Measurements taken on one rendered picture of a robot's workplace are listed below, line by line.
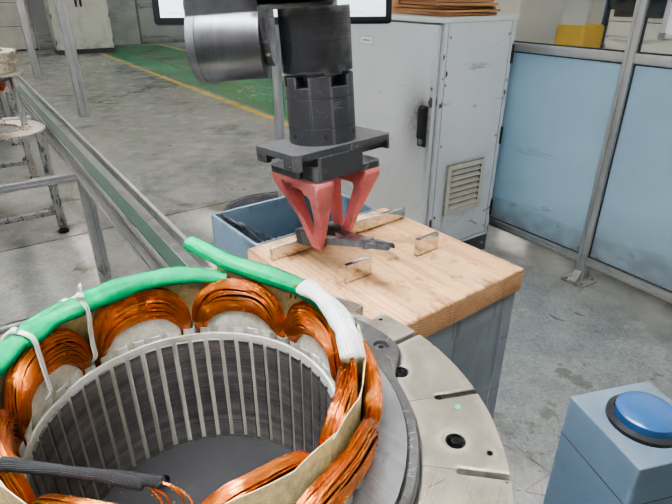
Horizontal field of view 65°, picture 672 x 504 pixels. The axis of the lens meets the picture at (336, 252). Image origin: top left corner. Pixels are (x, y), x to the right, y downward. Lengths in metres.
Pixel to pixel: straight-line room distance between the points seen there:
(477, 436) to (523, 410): 1.71
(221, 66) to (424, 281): 0.25
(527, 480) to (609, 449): 0.31
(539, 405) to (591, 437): 1.62
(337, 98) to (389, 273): 0.17
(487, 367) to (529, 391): 1.53
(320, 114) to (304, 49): 0.05
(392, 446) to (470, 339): 0.26
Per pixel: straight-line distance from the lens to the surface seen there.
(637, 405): 0.44
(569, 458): 0.47
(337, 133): 0.44
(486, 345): 0.55
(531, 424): 1.97
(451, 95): 2.52
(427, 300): 0.46
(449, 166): 2.60
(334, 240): 0.47
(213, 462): 0.39
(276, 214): 0.69
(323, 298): 0.28
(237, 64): 0.44
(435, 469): 0.28
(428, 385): 0.33
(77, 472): 0.22
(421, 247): 0.53
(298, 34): 0.43
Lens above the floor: 1.30
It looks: 26 degrees down
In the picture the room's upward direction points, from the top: straight up
